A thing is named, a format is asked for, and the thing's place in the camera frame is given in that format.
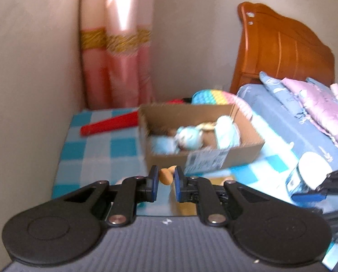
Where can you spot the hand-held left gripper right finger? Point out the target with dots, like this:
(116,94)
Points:
(178,184)

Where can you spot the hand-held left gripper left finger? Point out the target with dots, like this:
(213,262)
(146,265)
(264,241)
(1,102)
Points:
(155,182)

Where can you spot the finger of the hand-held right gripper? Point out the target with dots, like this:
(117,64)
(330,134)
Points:
(336,216)
(310,196)

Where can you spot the orange peanut-shaped toy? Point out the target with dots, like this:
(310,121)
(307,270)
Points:
(166,177)

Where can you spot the light blue cloth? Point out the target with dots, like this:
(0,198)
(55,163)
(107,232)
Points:
(225,130)

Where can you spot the cardboard box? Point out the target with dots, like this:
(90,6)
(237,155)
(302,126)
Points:
(242,150)

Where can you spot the yellow taped parcel box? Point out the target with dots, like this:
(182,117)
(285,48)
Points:
(186,208)

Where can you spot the clear jar with white lid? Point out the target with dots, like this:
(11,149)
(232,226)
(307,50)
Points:
(310,167)

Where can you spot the blue plush toy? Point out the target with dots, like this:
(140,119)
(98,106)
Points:
(188,138)

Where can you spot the blue checked bed sheet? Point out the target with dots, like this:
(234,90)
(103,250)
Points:
(101,153)

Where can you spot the red plastic stick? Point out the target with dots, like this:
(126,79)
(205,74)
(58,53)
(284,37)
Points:
(106,124)

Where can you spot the blue-grey quilt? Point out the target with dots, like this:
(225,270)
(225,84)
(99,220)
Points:
(285,119)

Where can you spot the pink floral pillow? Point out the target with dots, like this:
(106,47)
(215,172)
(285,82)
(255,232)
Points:
(322,104)

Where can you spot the rainbow pop bubble toy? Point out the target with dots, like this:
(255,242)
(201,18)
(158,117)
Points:
(214,96)

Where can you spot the blue patterned pillow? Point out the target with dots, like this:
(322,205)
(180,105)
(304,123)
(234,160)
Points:
(313,81)
(273,86)

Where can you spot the pink curtain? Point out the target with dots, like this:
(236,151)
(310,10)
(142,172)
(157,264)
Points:
(115,62)

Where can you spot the wooden headboard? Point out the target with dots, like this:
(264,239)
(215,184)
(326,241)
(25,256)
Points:
(271,48)

